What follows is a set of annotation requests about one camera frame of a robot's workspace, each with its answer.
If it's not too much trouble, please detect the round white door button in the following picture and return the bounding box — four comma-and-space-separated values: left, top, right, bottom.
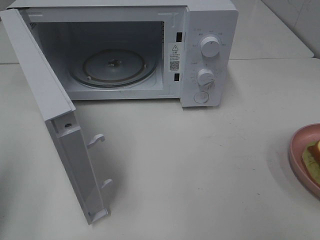
193, 91, 209, 104

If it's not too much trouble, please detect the white timer knob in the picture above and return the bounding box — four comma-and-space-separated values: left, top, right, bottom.
196, 68, 215, 87

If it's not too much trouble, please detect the pink plate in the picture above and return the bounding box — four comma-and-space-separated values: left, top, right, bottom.
288, 123, 320, 199

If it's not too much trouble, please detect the toast sandwich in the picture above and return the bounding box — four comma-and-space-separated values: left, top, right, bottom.
302, 140, 320, 187

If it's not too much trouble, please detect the white warning label sticker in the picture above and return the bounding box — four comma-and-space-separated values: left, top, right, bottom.
167, 42, 183, 73

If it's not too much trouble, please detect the white microwave oven body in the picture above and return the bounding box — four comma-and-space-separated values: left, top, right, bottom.
6, 0, 238, 107

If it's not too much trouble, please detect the glass microwave turntable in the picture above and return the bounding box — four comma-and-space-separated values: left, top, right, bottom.
69, 48, 158, 89

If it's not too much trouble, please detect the upper white power knob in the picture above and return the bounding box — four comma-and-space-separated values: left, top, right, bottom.
200, 35, 221, 58

